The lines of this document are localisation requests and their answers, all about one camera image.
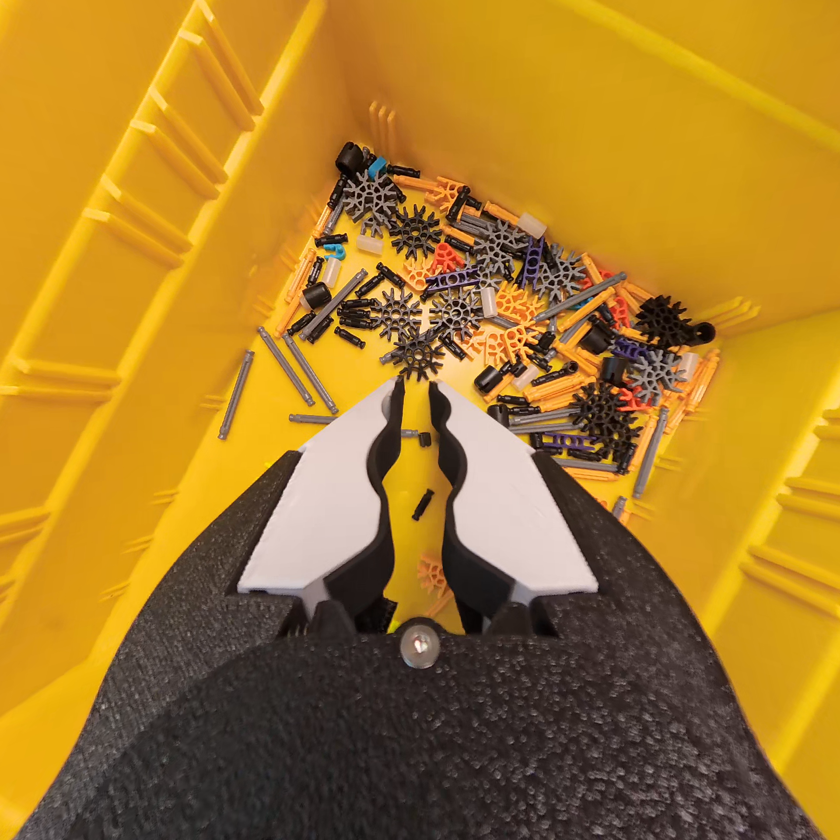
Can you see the grey plastic rod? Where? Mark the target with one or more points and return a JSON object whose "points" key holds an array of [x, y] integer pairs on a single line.
{"points": [[312, 418], [310, 374], [236, 394], [285, 365]]}

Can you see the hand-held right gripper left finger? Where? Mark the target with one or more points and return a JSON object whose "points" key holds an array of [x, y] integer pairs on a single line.
{"points": [[321, 518]]}

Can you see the short black rod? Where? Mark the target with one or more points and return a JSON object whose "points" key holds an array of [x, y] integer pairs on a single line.
{"points": [[423, 504]]}

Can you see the black snowflake connector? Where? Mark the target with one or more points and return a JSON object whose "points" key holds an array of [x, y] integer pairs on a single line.
{"points": [[417, 355]]}

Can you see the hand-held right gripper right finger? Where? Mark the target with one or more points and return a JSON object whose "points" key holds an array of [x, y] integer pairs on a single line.
{"points": [[518, 518]]}

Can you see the orange fan connector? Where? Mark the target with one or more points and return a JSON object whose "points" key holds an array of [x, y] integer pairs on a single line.
{"points": [[433, 574]]}

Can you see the pile of black orange pieces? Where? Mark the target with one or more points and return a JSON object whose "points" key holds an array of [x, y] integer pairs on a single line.
{"points": [[499, 248]]}

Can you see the yellow bin with black pieces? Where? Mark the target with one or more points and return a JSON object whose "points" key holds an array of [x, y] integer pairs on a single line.
{"points": [[590, 98]]}

